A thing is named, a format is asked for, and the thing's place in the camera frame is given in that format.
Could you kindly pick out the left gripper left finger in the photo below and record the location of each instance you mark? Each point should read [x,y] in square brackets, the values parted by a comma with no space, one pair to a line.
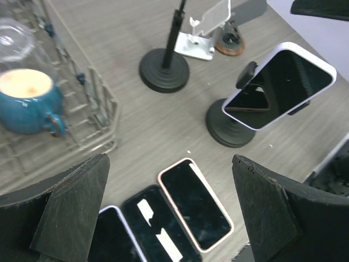
[54,219]

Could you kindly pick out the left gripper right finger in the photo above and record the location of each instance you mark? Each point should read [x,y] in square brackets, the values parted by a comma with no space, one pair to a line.
[287,220]

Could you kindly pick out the lavender case phone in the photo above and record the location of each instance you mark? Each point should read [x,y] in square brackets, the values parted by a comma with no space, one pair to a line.
[113,239]

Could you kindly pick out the pink phone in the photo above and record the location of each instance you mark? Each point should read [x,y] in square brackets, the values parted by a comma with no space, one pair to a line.
[195,203]

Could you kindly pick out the black phone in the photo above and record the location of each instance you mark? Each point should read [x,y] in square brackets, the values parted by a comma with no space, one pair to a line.
[156,228]

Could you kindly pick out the black round-base phone stand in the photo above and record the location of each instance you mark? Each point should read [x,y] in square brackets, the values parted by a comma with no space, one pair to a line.
[231,122]

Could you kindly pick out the black gooseneck phone stand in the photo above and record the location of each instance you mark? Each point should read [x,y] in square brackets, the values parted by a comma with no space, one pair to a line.
[164,70]

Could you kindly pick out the wooden base phone stand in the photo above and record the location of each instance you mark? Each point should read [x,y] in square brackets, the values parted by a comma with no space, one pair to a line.
[230,41]

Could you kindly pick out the white folding phone stand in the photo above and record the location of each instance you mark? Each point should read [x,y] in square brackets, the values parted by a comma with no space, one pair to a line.
[200,42]

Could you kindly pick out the blue ceramic mug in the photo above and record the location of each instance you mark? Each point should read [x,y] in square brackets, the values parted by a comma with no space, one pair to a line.
[31,102]

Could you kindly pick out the clear glass cup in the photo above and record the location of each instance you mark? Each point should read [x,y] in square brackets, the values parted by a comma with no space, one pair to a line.
[21,50]

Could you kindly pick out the grey wire dish rack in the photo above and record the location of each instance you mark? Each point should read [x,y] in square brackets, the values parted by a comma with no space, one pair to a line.
[91,110]

